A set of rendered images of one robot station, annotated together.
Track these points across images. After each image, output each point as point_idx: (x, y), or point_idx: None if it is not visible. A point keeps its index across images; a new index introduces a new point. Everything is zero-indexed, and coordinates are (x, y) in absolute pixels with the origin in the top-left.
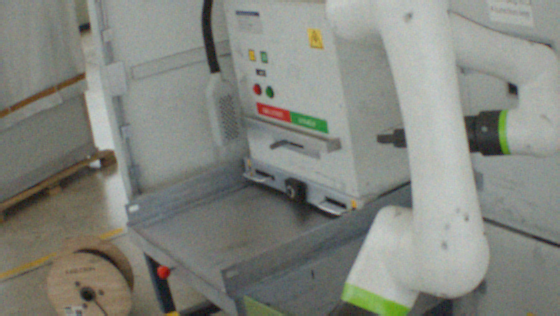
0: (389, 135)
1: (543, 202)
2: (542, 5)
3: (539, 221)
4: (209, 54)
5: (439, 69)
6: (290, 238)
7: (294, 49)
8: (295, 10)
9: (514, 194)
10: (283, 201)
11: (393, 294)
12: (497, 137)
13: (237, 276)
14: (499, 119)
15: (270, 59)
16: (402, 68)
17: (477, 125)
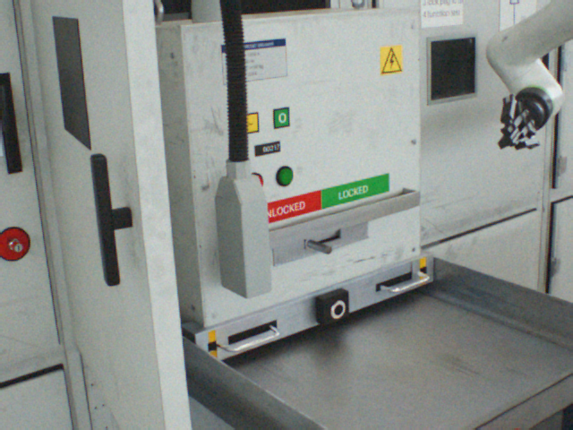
0: (514, 133)
1: (456, 196)
2: (471, 0)
3: (452, 219)
4: (246, 122)
5: None
6: (438, 330)
7: (350, 86)
8: (363, 23)
9: (428, 206)
10: (305, 344)
11: None
12: (552, 105)
13: None
14: (544, 90)
15: (295, 117)
16: None
17: (544, 99)
